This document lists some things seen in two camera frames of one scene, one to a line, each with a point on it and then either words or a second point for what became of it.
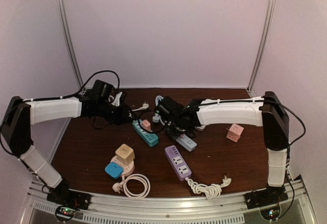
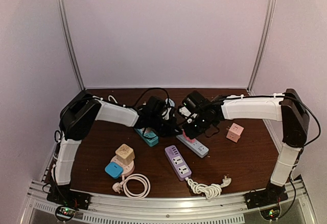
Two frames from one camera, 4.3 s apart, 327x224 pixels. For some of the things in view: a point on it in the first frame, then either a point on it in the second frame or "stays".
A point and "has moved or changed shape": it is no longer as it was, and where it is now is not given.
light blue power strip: [187, 142] has moved or changed shape
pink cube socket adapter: [234, 132] stays
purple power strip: [180, 166] stays
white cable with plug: [210, 191] stays
